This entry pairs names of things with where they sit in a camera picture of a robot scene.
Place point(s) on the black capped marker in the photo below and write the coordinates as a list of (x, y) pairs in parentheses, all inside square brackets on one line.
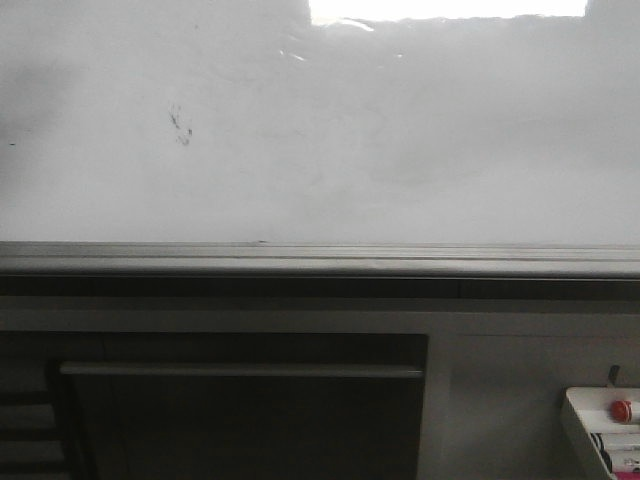
[(598, 441)]

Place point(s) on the grey whiteboard marker ledge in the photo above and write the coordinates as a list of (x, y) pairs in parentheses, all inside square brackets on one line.
[(261, 269)]

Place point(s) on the white whiteboard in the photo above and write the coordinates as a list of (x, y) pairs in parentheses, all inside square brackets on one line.
[(244, 121)]

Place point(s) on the pink item in tray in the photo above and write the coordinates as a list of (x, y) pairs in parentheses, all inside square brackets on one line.
[(627, 475)]

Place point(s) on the red capped marker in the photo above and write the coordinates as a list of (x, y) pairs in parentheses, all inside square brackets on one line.
[(625, 411)]

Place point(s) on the dark cabinet panel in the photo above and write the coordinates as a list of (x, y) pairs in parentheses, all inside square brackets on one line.
[(249, 406)]

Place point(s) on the white marker tray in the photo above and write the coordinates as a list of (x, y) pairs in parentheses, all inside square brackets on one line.
[(585, 410)]

